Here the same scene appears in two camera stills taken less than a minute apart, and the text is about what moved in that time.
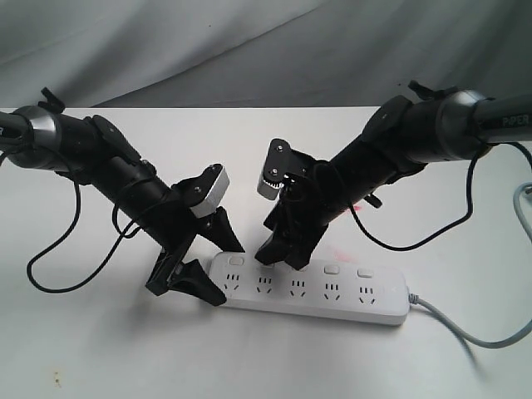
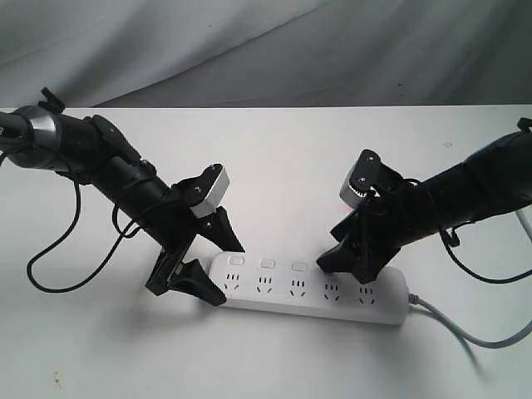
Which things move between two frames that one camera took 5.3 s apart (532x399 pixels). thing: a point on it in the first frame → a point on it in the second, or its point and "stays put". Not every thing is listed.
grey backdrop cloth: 258,53 stays put
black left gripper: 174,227 stays put
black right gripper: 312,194 → 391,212
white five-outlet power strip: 325,289 stays put
